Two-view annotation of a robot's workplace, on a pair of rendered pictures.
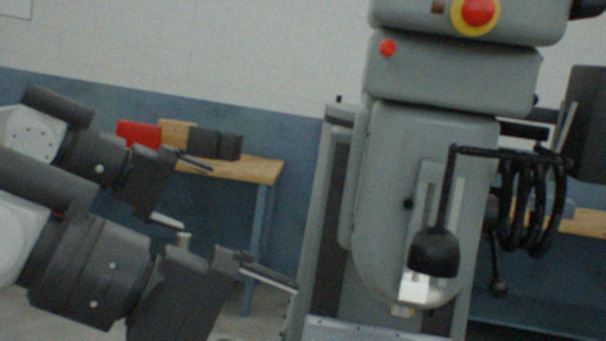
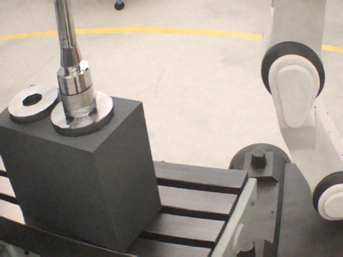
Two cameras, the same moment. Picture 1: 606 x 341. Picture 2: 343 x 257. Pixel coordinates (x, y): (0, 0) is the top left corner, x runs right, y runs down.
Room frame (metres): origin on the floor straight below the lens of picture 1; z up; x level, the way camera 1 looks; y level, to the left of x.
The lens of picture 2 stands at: (1.89, 0.57, 1.55)
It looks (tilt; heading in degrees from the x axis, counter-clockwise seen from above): 33 degrees down; 204
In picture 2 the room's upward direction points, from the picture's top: 9 degrees counter-clockwise
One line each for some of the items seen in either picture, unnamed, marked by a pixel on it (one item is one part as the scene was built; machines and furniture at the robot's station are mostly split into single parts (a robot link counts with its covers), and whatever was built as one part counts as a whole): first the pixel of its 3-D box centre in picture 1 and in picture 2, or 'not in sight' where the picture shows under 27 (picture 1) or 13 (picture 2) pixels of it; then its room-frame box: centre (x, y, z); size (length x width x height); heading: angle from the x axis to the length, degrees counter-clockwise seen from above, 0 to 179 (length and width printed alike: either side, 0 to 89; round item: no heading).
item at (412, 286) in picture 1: (422, 230); not in sight; (1.17, -0.17, 1.45); 0.04 x 0.04 x 0.21; 88
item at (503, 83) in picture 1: (440, 70); not in sight; (1.32, -0.18, 1.68); 0.34 x 0.24 x 0.10; 178
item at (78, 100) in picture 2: not in sight; (76, 92); (1.34, 0.20, 1.19); 0.05 x 0.05 x 0.05
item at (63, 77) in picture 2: not in sight; (72, 71); (1.34, 0.20, 1.22); 0.05 x 0.05 x 0.01
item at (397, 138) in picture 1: (419, 200); not in sight; (1.28, -0.18, 1.47); 0.21 x 0.19 x 0.32; 88
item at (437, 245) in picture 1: (435, 248); not in sight; (1.09, -0.18, 1.44); 0.07 x 0.07 x 0.06
